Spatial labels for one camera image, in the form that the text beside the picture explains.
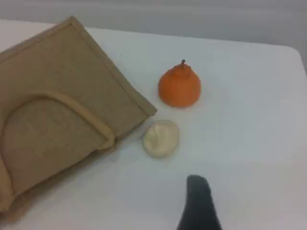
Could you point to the cream white toy bun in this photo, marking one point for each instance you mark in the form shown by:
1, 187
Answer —
161, 140

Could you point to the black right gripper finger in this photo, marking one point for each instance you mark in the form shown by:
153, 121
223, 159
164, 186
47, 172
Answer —
199, 206

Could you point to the brown jute tote bag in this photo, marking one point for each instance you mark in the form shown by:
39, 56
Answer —
60, 107

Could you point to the orange toy pear-shaped fruit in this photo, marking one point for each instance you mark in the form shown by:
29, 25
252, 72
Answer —
180, 88

